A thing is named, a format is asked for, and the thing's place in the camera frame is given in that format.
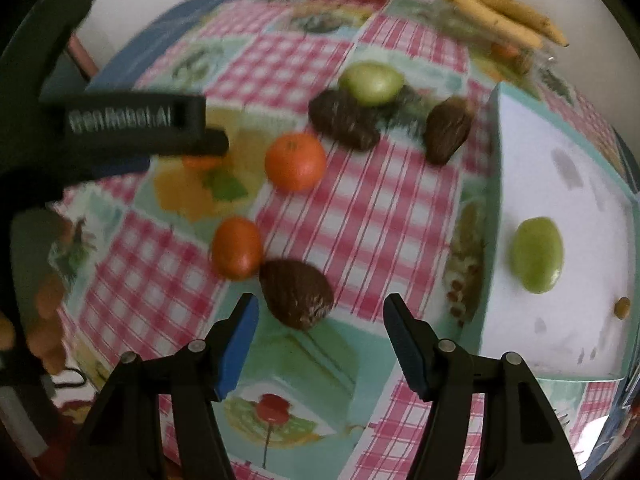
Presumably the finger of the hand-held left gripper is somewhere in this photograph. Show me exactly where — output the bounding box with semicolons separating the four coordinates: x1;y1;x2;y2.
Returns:
150;128;231;157

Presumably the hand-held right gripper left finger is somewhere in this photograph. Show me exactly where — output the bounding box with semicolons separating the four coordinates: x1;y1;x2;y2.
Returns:
62;292;261;480

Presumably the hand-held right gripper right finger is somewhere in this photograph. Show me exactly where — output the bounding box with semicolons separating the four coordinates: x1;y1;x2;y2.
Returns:
383;293;585;480

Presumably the brown wrinkled avocado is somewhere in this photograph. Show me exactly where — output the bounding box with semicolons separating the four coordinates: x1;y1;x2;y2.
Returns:
259;258;335;332

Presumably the brown date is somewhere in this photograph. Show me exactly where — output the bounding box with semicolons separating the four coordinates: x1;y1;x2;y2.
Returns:
307;89;382;152
424;96;476;166

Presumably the white tray with teal rim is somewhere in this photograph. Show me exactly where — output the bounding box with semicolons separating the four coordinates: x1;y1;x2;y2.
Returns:
477;80;636;383

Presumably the person's left hand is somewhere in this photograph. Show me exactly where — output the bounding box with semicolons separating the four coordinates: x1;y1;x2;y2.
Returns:
0;277;68;375

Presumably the pink bar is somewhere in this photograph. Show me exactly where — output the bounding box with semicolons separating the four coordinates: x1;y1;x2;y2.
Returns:
67;35;101;78

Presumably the yellow banana bunch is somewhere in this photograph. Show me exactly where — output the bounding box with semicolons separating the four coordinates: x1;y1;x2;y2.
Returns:
437;0;571;51

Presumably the clear plastic container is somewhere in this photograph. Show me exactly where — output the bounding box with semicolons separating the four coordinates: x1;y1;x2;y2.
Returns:
430;5;558;81

